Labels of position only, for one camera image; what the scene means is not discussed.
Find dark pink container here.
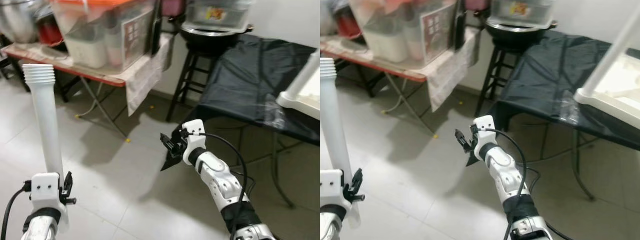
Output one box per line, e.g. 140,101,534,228
465,0,491,13
161,0,187,18

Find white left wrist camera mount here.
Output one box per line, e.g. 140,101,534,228
29,172,70,233
320,169,362,228

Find white plastic table leg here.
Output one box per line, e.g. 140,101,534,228
21,63,65,176
286,47,320,101
580,5,640,98
320,57,353,173

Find stacked steel pots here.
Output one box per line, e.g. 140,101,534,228
0,0,43,45
320,0,341,36

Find clear tape strip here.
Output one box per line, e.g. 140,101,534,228
262,102,287,132
557,97,583,126

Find white plastic children table top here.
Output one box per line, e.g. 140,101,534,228
574,50,640,131
276,67,320,121

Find black metal chair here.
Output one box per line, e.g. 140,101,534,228
0,47,32,93

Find black tablecloth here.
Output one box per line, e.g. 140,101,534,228
465,30,640,167
160,34,320,172

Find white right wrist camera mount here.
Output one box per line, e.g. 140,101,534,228
472,115,497,161
181,119,207,166

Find orange-lidded box with red print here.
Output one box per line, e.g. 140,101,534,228
347,0,458,66
49,0,157,72

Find black right elbow cable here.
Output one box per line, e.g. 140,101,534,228
545,222,576,240

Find black round basin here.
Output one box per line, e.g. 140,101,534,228
177,22,255,53
482,19,558,50

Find red pot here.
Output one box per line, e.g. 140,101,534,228
36,17,65,47
334,12,363,40

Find clear plastic storage box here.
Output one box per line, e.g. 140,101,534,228
184,0,253,32
487,0,556,28

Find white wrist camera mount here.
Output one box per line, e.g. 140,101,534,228
472,115,497,161
320,169,362,228
181,119,207,166
29,172,70,233

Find beige low platform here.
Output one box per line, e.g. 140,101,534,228
0,32,175,117
320,27,481,112

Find dark metal table frame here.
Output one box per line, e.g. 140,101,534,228
525,122,598,203
220,125,301,208

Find black tall stool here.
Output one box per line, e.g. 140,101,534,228
472,44,526,118
166,47,226,123

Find black bag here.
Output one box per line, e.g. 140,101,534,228
149,0,165,56
452,0,467,51

